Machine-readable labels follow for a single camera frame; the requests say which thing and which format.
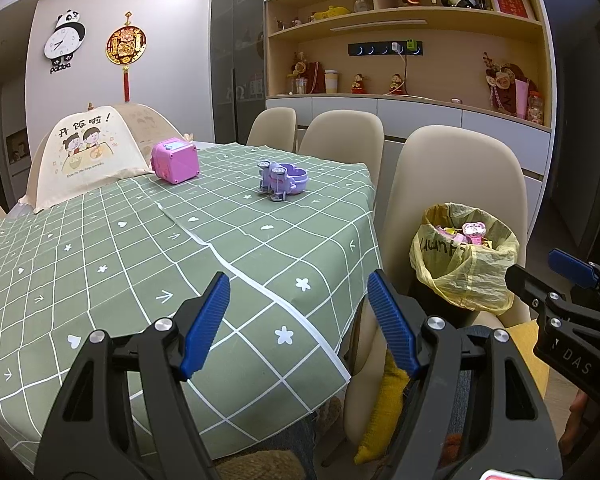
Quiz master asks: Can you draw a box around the small flower figure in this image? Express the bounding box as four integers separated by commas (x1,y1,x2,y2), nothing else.
287,52,311,95

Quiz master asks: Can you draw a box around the brown fuzzy cloth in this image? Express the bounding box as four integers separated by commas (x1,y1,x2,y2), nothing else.
215,450,301,480

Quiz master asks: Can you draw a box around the green checked tablecloth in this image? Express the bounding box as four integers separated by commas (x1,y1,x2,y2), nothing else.
0,142,384,473

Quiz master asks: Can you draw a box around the dark glass cabinet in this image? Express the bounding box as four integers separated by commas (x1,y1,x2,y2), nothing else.
211,0,269,147

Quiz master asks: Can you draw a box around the black bin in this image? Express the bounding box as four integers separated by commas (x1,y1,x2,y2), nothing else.
405,272,481,329

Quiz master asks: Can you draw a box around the pink white packet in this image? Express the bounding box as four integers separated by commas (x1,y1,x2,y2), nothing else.
462,221,486,246

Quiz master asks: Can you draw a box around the pink snack wrapper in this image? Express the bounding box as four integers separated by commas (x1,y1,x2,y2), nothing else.
432,225,463,244

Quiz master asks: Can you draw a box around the pink toy cube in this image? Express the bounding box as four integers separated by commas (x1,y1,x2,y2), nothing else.
151,136,201,186

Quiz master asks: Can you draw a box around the beige printed food cover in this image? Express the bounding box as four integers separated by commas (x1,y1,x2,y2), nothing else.
19,102,195,213

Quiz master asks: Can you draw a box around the black power strip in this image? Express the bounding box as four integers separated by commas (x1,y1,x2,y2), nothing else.
348,41,424,58

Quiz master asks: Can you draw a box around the person's leg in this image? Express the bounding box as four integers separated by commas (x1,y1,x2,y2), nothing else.
252,409,322,467

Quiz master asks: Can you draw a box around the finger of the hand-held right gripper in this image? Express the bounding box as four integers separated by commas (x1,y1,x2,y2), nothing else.
547,248,600,311
505,264,600,333

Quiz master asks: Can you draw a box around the wooden wall shelf unit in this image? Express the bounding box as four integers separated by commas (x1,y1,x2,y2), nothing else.
264,0,556,133

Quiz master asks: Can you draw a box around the red gold wall ornament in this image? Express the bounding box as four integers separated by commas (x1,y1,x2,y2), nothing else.
105,11,147,103

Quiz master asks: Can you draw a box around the panda wall clock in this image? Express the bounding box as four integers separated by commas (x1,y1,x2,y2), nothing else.
45,8,87,75

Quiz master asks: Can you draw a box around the red framed picture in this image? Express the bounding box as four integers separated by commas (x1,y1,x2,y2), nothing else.
487,0,535,21

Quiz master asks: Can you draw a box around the flower bouquet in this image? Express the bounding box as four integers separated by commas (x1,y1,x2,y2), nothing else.
482,52,546,126

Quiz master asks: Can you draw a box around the white low cabinet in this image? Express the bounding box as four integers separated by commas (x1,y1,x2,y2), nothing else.
266,95,553,182

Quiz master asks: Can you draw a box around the yellow shelf toy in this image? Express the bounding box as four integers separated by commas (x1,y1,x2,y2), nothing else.
312,5,351,21

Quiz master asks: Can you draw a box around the yellow cushion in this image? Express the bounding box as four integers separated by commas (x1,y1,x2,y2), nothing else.
354,350,412,466

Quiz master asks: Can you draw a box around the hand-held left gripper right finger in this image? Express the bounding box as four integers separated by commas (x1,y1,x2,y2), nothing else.
367,269,563,480

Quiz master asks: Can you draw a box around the purple elephant toy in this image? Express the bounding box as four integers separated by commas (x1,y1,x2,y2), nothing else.
256,160,310,203

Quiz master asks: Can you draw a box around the yellow plastic bin bag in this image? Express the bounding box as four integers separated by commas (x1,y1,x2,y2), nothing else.
410,202,521,317

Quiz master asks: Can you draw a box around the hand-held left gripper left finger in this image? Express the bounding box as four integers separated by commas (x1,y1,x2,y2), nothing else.
35,271,231,480

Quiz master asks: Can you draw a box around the person's right hand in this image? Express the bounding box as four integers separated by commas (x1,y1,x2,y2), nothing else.
559,389,600,462

